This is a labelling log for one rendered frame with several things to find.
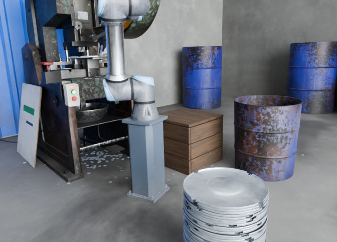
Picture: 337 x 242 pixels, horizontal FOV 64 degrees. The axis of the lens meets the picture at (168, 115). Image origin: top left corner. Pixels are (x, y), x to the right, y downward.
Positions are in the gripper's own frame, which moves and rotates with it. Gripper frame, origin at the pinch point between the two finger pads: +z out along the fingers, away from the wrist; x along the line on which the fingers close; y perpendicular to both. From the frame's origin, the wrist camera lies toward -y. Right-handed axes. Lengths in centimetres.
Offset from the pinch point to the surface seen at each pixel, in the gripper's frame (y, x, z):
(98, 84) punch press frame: -0.6, -5.0, 19.3
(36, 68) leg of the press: -23, 42, 29
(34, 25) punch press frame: -16, 68, 6
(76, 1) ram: -2.5, 32.6, -24.5
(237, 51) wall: 334, 87, 40
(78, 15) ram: -2.5, 28.5, -16.0
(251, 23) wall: 333, 83, -11
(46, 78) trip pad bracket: -35.0, -2.7, 12.7
